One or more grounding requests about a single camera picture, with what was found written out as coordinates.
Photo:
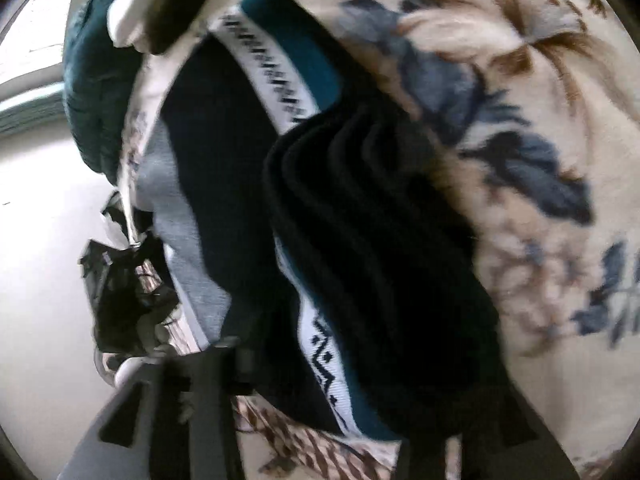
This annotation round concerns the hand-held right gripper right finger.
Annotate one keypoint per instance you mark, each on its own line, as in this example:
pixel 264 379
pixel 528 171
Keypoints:
pixel 480 440

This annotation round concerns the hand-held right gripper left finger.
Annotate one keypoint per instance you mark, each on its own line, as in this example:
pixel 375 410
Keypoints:
pixel 165 400

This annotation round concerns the striped knit sweater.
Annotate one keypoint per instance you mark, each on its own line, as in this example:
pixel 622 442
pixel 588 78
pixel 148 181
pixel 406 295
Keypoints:
pixel 240 170

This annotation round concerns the teal folded quilt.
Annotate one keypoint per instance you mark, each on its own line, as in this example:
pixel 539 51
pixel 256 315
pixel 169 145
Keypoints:
pixel 92 85

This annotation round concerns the white folded garment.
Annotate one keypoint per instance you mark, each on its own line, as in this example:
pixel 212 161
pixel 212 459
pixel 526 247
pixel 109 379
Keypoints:
pixel 132 15

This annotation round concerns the dark folded garment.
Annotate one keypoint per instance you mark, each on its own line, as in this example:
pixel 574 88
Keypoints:
pixel 185 5

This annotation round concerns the bed with floral blanket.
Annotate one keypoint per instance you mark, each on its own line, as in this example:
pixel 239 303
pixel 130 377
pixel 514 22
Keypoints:
pixel 525 135

